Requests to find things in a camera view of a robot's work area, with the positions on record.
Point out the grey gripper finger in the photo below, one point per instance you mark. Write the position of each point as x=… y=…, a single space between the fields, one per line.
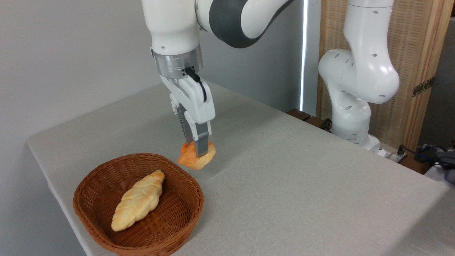
x=202 y=142
x=182 y=122

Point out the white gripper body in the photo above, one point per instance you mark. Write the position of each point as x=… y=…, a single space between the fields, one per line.
x=195 y=99

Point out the round knotted bread roll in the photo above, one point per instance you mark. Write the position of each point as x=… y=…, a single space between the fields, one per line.
x=190 y=160

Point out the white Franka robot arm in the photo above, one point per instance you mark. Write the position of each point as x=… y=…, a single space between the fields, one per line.
x=366 y=71

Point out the long braided bread loaf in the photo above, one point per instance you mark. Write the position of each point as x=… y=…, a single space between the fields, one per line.
x=137 y=202

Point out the grey tablecloth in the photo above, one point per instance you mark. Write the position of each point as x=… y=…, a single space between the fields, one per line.
x=284 y=195

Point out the brown wooden block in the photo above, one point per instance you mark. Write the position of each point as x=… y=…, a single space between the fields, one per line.
x=314 y=122
x=414 y=165
x=298 y=114

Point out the brown wicker basket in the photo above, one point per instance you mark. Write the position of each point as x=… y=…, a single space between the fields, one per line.
x=160 y=234

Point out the white power strip with plug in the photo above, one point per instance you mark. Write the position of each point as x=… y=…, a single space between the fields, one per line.
x=397 y=156

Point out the wooden woven folding screen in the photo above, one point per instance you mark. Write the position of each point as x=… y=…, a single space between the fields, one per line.
x=412 y=35

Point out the brass screen hinge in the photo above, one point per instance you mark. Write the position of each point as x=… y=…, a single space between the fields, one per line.
x=423 y=86

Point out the dark grey bag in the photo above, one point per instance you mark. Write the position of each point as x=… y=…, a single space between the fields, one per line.
x=439 y=158

